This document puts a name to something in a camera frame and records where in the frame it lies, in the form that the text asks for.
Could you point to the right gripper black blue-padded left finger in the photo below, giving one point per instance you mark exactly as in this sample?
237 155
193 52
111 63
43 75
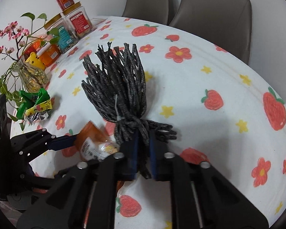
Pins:
130 150

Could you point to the glass vase with plant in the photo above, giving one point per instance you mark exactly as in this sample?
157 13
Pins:
22 75

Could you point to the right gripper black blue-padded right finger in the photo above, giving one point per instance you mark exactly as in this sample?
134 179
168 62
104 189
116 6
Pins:
158 163

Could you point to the green yellow snack bag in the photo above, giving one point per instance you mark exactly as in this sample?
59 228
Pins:
35 107

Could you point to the grey chair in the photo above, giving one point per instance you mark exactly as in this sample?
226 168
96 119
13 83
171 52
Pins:
156 11
225 23

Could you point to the floral strawberry tablecloth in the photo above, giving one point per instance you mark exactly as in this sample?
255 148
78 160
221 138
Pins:
222 110

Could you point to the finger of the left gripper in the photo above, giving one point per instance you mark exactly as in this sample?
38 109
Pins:
61 142

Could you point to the yellow bear container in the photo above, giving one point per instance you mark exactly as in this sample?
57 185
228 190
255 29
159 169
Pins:
34 60

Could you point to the orange snack jar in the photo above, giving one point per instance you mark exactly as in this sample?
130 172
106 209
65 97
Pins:
47 53

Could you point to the grey chair left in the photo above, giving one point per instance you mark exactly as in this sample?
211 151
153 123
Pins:
156 11

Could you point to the red tin can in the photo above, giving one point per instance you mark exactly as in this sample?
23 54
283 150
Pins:
64 4

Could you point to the grey chair right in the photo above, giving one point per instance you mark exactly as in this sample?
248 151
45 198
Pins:
225 23

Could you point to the orange snack wrapper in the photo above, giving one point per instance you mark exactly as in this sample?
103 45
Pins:
93 144

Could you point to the clear jar teal label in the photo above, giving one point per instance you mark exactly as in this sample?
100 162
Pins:
62 33

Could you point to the clear jar red label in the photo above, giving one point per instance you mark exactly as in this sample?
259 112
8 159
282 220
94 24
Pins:
79 20

